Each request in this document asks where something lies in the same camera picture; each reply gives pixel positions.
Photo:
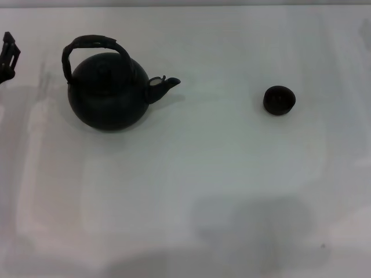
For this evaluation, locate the black round teapot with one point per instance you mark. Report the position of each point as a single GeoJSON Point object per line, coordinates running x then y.
{"type": "Point", "coordinates": [110, 104]}

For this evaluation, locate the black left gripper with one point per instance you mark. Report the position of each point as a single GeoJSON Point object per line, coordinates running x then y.
{"type": "Point", "coordinates": [5, 74]}

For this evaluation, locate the small dark teacup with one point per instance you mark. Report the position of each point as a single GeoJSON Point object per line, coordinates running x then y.
{"type": "Point", "coordinates": [279, 100]}

